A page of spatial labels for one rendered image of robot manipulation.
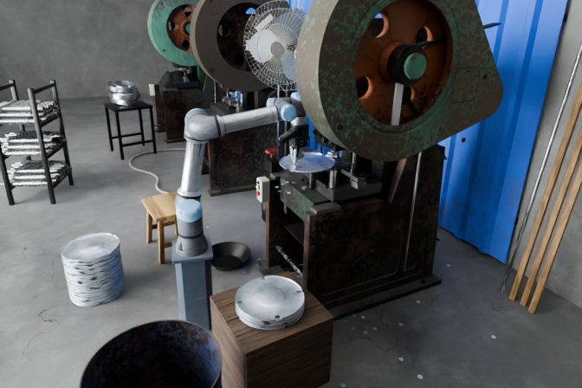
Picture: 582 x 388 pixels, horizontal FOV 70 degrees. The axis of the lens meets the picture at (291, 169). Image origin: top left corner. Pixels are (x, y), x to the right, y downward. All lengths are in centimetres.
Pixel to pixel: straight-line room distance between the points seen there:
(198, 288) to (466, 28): 167
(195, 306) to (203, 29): 195
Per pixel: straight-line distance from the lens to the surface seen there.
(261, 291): 185
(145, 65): 852
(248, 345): 169
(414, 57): 171
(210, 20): 324
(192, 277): 207
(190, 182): 203
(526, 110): 280
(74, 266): 249
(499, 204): 300
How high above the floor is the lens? 152
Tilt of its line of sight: 21 degrees down
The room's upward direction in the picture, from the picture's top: 1 degrees clockwise
